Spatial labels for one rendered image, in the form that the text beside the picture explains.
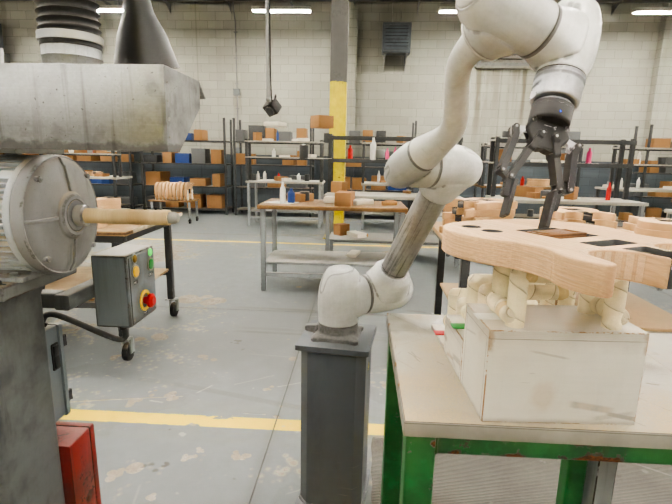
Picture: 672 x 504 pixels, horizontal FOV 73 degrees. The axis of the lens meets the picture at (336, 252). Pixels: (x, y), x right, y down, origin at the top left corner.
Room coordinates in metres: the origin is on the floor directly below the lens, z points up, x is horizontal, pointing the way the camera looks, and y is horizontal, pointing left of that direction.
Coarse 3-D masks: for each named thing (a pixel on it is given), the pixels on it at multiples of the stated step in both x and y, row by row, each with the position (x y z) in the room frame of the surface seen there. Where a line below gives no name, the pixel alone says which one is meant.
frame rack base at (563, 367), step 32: (480, 320) 0.78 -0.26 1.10; (544, 320) 0.78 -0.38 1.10; (576, 320) 0.79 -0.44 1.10; (480, 352) 0.77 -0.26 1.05; (512, 352) 0.73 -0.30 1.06; (544, 352) 0.73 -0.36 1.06; (576, 352) 0.73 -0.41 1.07; (608, 352) 0.73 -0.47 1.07; (640, 352) 0.73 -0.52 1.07; (480, 384) 0.75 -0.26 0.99; (512, 384) 0.73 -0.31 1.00; (544, 384) 0.73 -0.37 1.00; (576, 384) 0.73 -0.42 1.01; (608, 384) 0.73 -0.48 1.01; (640, 384) 0.73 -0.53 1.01; (480, 416) 0.74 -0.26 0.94; (512, 416) 0.73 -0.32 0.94; (544, 416) 0.73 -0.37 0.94; (576, 416) 0.73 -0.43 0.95; (608, 416) 0.73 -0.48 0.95
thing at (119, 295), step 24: (96, 264) 1.17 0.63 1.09; (120, 264) 1.16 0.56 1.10; (144, 264) 1.25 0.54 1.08; (96, 288) 1.17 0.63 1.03; (120, 288) 1.16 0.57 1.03; (144, 288) 1.24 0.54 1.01; (48, 312) 1.14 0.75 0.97; (96, 312) 1.17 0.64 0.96; (120, 312) 1.16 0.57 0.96; (144, 312) 1.23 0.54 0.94
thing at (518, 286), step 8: (512, 280) 0.75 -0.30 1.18; (520, 280) 0.74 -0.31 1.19; (512, 288) 0.75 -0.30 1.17; (520, 288) 0.74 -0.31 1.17; (512, 296) 0.75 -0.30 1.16; (520, 296) 0.74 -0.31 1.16; (512, 304) 0.75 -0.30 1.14; (520, 304) 0.74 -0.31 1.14; (520, 312) 0.74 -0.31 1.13; (520, 320) 0.74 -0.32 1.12
